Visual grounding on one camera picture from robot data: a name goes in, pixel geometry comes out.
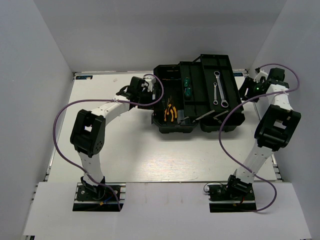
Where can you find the blue label sticker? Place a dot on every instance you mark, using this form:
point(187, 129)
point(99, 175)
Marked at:
point(238, 74)
point(84, 77)

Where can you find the small silver combination wrench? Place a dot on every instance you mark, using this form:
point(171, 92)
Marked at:
point(215, 100)

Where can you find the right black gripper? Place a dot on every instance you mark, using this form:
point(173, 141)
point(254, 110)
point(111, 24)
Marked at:
point(248, 82)

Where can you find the green stubby screwdriver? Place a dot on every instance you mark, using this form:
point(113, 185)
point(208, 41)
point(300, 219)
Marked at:
point(186, 82)
point(187, 93)

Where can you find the black plastic toolbox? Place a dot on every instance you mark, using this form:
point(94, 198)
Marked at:
point(200, 109)

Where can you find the large silver ratchet wrench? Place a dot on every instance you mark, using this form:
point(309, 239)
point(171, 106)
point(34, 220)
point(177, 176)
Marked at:
point(224, 102)

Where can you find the blue label sticker left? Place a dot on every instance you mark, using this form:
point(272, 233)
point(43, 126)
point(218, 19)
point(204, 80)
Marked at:
point(84, 77)

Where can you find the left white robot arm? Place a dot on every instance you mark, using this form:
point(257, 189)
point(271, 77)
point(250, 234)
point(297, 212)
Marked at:
point(88, 132)

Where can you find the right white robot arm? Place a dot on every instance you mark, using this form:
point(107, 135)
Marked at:
point(275, 129)

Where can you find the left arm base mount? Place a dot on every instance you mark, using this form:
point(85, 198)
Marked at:
point(86, 200)

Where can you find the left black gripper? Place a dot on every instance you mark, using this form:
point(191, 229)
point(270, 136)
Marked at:
point(150, 93)

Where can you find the clear plastic parts box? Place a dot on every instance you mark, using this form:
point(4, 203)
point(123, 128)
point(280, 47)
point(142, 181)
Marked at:
point(180, 116)

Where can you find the yellow long-nose pliers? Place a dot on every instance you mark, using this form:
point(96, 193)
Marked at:
point(174, 113)

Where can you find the blue label sticker right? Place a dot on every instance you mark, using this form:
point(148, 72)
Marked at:
point(238, 74)

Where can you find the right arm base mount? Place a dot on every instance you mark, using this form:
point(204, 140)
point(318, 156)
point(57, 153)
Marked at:
point(222, 200)

